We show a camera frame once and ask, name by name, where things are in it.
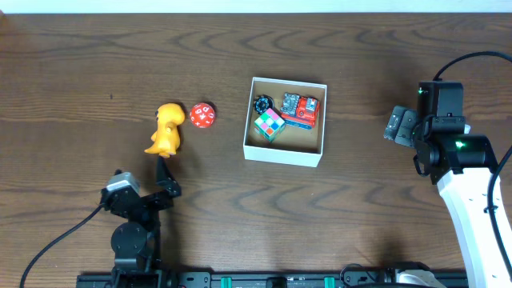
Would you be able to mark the white cardboard box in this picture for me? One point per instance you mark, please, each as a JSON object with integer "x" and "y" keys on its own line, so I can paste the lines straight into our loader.
{"x": 293, "y": 146}

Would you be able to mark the red lettered ball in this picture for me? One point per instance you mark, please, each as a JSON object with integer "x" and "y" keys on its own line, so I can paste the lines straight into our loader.
{"x": 202, "y": 115}

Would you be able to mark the black round dial toy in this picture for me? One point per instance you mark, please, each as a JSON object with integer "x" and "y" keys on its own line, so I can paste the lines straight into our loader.
{"x": 262, "y": 103}

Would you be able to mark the colourful puzzle cube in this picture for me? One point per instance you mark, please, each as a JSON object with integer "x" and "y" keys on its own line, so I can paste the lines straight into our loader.
{"x": 269, "y": 125}

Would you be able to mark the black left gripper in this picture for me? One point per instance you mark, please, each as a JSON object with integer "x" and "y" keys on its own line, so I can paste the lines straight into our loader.
{"x": 158, "y": 196}

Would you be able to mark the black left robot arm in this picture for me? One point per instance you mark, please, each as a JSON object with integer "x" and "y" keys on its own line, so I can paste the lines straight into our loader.
{"x": 137, "y": 242}

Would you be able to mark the orange dinosaur toy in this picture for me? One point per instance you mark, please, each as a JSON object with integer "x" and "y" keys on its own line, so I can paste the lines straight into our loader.
{"x": 166, "y": 139}

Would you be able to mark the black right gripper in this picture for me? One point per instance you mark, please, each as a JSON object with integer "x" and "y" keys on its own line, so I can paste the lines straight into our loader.
{"x": 421, "y": 150}

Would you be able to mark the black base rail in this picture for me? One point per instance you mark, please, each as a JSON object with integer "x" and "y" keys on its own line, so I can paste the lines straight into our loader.
{"x": 349, "y": 278}

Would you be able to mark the red toy fire truck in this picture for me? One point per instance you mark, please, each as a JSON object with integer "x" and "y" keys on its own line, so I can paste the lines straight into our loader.
{"x": 300, "y": 111}

